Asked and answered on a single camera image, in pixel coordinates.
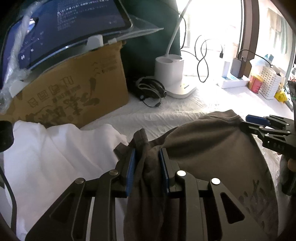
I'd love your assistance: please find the dark grey t-shirt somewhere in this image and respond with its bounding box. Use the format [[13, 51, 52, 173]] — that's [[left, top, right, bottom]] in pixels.
[[123, 110, 278, 240]]

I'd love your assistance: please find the person's right hand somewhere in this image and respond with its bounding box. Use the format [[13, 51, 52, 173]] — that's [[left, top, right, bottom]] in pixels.
[[280, 155, 295, 181]]

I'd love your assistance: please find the yellow snack bag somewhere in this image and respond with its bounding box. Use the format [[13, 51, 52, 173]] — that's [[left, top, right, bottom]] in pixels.
[[274, 91, 287, 103]]

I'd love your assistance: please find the white perforated plastic basket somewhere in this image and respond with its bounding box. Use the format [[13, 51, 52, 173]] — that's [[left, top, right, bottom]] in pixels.
[[259, 66, 282, 99]]

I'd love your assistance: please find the red can yellow lid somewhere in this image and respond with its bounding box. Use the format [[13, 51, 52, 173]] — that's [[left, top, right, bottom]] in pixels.
[[248, 75, 263, 93]]

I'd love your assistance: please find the white power strip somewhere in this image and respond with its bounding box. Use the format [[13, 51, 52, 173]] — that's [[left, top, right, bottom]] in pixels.
[[217, 75, 249, 89]]

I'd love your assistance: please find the black charger block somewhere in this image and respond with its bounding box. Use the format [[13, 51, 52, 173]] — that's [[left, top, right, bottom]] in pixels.
[[230, 58, 252, 78]]

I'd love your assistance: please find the blue face mask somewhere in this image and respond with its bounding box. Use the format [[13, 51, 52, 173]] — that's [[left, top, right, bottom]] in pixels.
[[264, 54, 274, 67]]

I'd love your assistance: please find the white folded garment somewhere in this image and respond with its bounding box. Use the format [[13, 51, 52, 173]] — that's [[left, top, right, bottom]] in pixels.
[[4, 120, 127, 240]]

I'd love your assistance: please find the white charger block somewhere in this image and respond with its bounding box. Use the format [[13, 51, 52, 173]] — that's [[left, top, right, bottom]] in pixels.
[[222, 61, 230, 79]]

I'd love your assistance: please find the white desk lamp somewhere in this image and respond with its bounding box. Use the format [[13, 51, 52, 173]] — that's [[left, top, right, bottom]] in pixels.
[[154, 1, 196, 99]]

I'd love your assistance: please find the black clip bundle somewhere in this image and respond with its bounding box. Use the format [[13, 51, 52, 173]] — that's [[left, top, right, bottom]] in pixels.
[[136, 76, 167, 108]]

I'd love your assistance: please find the brown cardboard box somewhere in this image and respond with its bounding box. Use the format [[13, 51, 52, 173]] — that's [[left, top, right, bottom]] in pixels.
[[1, 42, 129, 128]]

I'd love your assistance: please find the tablet with dark screen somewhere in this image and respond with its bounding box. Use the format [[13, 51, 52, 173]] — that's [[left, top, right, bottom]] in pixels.
[[0, 0, 164, 77]]

